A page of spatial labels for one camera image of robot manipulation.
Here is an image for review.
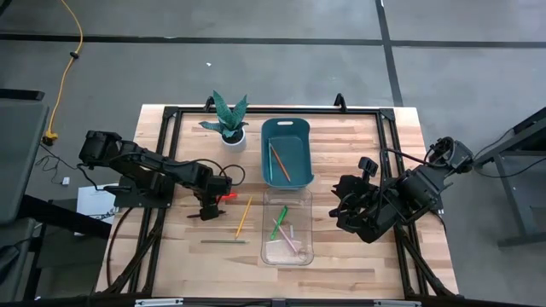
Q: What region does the clear plastic bin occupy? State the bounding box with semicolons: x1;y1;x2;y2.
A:
260;187;315;267

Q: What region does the thick dark floor cable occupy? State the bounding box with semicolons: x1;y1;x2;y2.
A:
105;206;134;287

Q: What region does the green pen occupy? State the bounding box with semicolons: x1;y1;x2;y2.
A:
270;206;289;240

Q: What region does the black aluminium table frame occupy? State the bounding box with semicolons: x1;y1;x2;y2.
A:
96;92;460;307

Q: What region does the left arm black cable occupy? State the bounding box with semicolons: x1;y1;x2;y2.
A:
217;164;247;188

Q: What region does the pink pen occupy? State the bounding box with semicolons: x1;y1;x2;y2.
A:
272;217;299;256

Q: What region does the white plant pot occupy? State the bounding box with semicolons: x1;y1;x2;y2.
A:
220;127;247;154

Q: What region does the silver frame bracket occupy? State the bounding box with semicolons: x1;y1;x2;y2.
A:
374;299;422;307
135;298;184;307

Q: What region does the yellow pencil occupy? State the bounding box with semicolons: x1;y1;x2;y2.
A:
234;195;253;240

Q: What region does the orange pencil with eraser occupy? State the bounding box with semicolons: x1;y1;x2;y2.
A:
270;143;292;183

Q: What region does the artificial snake plant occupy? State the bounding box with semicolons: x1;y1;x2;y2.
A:
198;90;250;140

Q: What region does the thin black floor cable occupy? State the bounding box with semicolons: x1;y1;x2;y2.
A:
33;142;86;184

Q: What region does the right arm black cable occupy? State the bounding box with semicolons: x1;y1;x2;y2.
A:
379;147;432;171

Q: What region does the grey table top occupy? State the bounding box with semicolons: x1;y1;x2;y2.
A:
0;100;50;225

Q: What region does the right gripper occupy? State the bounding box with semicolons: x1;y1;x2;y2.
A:
328;156;400;245

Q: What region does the blue plastic bin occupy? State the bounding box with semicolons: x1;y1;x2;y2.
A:
260;117;316;190

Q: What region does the yellow cable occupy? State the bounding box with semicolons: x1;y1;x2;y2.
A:
41;0;84;147

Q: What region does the white paper sheet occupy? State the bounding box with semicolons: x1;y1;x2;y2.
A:
76;182;119;226

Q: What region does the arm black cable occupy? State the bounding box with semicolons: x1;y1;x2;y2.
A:
379;147;432;171
217;164;247;188

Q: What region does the black desk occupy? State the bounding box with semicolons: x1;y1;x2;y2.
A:
471;106;546;248

